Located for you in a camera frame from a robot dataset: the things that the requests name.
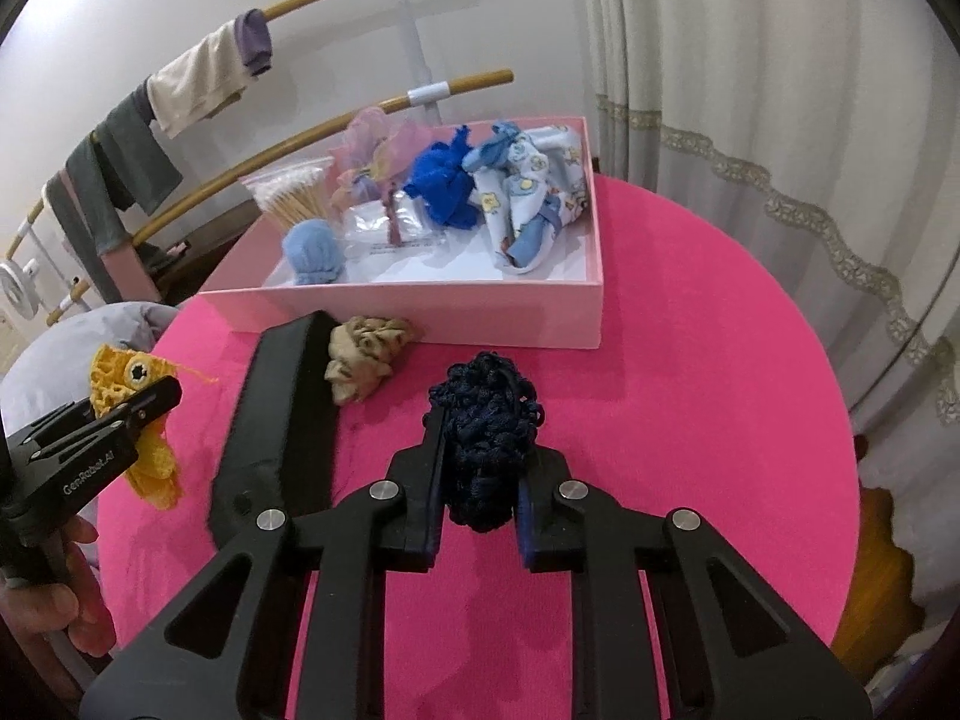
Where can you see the pink shallow box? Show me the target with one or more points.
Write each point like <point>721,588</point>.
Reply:
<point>453,294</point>

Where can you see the leopard print scrunchie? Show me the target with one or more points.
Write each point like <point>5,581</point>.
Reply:
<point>363,350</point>

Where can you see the pink grey hanging towel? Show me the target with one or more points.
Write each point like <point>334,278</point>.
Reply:
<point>112,254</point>

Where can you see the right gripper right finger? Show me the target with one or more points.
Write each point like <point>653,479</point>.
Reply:
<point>669,619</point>

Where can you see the cream curtain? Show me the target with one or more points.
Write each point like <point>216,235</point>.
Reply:
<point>823,136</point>

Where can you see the small clear zip bag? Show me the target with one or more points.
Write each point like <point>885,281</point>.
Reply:
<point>401,221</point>

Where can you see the light blue knitted ball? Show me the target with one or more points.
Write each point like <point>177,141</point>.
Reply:
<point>313,252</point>

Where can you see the printed light blue cloth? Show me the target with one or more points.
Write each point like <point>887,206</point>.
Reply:
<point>530,185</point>

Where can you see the yellow crochet fish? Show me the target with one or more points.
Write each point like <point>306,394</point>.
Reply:
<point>120,377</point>

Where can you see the purple hanging cloth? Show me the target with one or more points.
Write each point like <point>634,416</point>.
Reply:
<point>254,41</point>

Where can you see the dark navy crochet scrunchie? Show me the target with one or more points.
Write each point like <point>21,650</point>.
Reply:
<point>491,417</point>

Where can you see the dark wooden bench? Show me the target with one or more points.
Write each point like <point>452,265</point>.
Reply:
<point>204,249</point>

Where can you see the cream hanging cloth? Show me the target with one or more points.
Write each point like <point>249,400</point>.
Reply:
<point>199,82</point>

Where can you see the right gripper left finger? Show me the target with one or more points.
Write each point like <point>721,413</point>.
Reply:
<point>288,620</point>

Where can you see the cotton swab bag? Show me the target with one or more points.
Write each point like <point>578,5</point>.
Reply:
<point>288,194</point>

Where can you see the pink organza pouch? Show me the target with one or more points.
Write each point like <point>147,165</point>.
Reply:
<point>374,157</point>

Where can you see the person's left hand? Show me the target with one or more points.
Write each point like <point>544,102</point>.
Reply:
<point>76,607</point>

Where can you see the wooden ballet barre rack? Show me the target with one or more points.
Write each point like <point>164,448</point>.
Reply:
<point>426,94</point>

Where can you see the grey duvet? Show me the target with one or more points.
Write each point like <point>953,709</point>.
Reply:
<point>54,370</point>

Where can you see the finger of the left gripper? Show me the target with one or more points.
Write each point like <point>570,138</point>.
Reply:
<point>122,423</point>
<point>54,426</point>

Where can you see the dark grey hanging towel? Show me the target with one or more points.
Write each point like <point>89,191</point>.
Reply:
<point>119,165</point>

